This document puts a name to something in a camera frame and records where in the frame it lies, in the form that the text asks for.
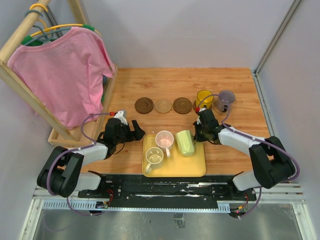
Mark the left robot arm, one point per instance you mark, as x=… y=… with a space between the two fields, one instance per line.
x=62 y=170

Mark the yellow translucent cup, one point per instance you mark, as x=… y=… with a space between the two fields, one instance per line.
x=204 y=98

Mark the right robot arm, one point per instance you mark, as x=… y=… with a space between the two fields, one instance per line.
x=271 y=164

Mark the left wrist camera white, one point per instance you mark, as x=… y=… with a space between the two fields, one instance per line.
x=121 y=115

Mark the large brown wooden coaster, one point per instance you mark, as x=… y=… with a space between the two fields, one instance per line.
x=144 y=105

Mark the yellow hanger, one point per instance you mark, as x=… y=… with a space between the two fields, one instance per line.
x=56 y=27

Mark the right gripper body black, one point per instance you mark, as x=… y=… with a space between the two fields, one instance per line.
x=200 y=132

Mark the woven rattan coaster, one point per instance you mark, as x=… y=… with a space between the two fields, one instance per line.
x=163 y=106
x=222 y=109

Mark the purple translucent cup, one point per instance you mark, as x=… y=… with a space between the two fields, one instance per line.
x=225 y=97

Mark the cream cup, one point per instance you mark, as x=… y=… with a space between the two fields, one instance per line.
x=155 y=159

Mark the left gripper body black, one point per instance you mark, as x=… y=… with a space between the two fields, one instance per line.
x=125 y=135

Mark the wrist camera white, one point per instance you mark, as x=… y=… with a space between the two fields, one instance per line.
x=121 y=115
x=200 y=115

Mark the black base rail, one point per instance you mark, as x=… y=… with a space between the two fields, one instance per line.
x=141 y=192

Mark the yellow plastic tray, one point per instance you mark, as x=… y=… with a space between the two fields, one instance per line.
x=177 y=165

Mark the white cup green handle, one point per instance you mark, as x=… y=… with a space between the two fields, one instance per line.
x=186 y=143

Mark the grey hanger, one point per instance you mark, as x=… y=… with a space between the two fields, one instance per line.
x=48 y=36

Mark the aluminium frame post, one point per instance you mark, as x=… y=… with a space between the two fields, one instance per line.
x=294 y=7

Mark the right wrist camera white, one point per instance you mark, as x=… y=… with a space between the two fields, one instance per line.
x=200 y=115

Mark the pink cup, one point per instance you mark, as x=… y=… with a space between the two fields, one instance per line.
x=165 y=141

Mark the green garment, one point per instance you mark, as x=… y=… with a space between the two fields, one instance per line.
x=39 y=38

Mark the pink t-shirt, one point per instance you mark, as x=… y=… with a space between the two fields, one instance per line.
x=67 y=74

